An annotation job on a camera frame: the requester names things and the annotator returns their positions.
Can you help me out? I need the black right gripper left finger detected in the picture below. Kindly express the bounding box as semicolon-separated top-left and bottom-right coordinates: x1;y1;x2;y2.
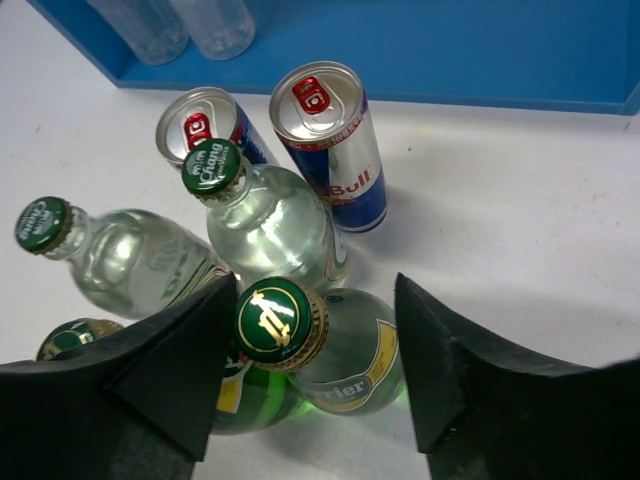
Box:
1;275;237;479

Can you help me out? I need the Red Bull can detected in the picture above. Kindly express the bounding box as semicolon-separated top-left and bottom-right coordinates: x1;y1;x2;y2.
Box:
155;87;279;170
269;61;388;232

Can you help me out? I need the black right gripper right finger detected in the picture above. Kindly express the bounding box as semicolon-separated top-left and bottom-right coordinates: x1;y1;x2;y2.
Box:
394;275;639;479

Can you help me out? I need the plastic water bottle blue label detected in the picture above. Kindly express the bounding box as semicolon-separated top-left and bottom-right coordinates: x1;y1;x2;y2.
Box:
89;0;190;66

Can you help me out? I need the blue shelf yellow board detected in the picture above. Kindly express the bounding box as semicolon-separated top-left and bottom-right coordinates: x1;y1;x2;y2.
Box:
34;1;639;116

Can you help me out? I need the green Perrier bottle yellow label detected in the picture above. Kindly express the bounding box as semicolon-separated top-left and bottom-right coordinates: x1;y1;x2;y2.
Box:
233;277;404;416

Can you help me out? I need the clear Chang water bottle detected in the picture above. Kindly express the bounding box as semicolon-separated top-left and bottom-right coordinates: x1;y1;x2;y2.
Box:
181;138;349;290

